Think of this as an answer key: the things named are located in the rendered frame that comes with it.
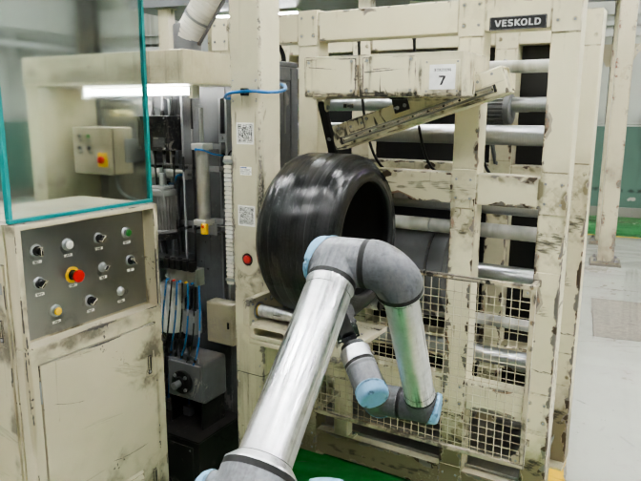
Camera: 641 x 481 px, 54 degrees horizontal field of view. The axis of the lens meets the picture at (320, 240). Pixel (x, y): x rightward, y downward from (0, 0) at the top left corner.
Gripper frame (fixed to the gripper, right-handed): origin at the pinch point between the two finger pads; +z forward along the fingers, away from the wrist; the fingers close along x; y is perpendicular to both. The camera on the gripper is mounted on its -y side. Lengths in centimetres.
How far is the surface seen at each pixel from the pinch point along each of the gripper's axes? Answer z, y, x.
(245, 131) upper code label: 63, -19, -7
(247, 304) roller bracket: 18.3, 16.1, -27.3
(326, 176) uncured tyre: 27.2, -20.9, 11.5
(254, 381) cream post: 8, 50, -37
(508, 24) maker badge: 65, -22, 94
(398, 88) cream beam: 55, -20, 47
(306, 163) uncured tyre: 38.0, -18.3, 7.7
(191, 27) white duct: 132, -22, -13
